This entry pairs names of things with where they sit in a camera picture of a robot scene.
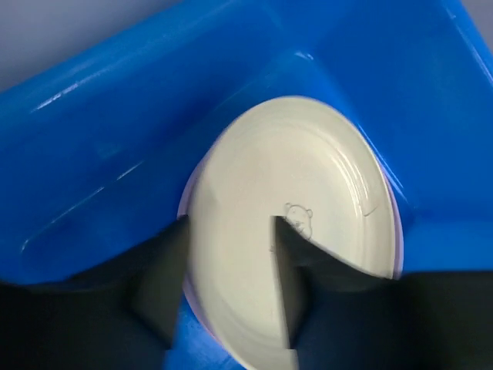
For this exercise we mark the blue plastic bin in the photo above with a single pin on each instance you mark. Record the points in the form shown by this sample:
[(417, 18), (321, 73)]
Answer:
[(96, 152)]

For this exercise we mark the cream plate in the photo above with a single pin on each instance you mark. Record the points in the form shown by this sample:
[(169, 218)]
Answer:
[(300, 159)]

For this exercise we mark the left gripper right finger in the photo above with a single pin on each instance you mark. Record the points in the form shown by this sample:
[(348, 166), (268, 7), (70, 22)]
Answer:
[(339, 317)]

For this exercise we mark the purple plate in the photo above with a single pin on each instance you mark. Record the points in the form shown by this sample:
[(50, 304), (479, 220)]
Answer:
[(188, 287)]

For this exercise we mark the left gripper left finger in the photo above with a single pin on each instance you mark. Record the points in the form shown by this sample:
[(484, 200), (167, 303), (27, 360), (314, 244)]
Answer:
[(120, 314)]

